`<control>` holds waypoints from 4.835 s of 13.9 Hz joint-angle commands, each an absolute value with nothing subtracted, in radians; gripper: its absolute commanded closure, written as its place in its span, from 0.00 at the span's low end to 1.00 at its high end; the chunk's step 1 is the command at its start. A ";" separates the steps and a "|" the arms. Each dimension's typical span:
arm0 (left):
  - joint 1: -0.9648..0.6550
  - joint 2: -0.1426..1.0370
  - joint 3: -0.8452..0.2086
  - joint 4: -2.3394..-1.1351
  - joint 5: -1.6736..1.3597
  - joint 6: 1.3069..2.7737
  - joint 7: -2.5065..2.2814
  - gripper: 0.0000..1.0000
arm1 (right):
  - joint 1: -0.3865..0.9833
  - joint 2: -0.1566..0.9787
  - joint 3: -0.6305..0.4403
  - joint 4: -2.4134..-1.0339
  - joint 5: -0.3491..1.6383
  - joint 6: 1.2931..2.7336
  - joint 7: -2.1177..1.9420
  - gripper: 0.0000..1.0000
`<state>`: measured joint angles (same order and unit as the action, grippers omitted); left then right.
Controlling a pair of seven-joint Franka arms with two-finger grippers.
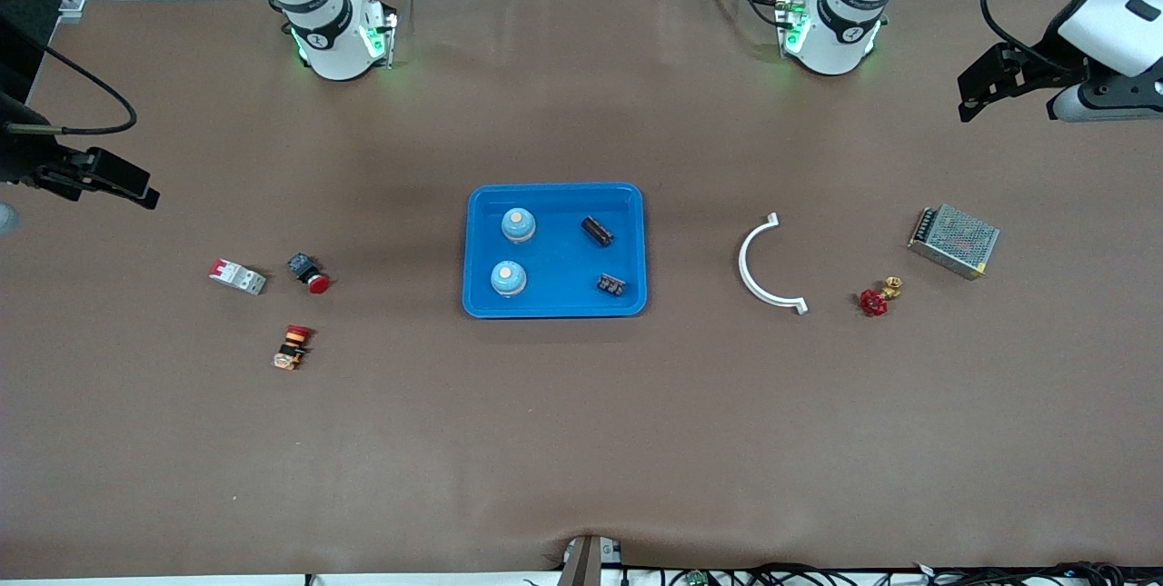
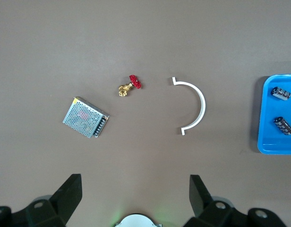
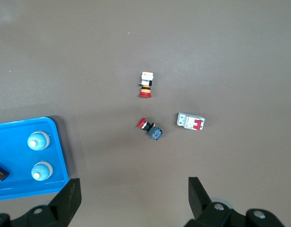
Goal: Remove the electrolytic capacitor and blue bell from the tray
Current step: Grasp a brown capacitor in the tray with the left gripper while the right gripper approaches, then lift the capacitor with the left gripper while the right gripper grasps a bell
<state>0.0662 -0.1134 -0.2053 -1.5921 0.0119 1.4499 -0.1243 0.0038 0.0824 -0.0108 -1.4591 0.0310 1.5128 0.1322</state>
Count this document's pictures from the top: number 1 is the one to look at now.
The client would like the metal mesh power supply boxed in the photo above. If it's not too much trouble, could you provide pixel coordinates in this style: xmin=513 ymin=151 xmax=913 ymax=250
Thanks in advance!
xmin=907 ymin=204 xmax=1001 ymax=281

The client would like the white red circuit breaker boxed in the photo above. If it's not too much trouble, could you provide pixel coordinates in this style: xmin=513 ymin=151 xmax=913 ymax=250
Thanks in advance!
xmin=208 ymin=258 xmax=268 ymax=296

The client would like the red mushroom push button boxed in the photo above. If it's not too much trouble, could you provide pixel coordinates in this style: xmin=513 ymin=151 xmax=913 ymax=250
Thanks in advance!
xmin=287 ymin=252 xmax=332 ymax=295

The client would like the red orange emergency button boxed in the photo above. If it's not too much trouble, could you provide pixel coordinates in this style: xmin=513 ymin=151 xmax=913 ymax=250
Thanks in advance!
xmin=273 ymin=324 xmax=314 ymax=372

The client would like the blue plastic tray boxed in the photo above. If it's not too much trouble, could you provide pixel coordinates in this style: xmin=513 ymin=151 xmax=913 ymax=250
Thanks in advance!
xmin=462 ymin=182 xmax=648 ymax=320

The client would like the red handle brass valve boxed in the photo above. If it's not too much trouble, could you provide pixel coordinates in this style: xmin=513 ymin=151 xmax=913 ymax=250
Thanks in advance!
xmin=860 ymin=276 xmax=904 ymax=318

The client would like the white curved plastic bracket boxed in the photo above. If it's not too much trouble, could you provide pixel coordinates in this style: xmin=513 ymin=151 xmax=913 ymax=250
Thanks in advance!
xmin=738 ymin=213 xmax=810 ymax=316

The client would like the black cable bundle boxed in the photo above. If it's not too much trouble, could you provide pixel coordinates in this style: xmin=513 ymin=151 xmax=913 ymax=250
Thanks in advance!
xmin=618 ymin=561 xmax=1163 ymax=586

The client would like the grey metal mount post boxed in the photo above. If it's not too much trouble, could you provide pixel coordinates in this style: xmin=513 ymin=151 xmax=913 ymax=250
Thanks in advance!
xmin=556 ymin=534 xmax=624 ymax=586

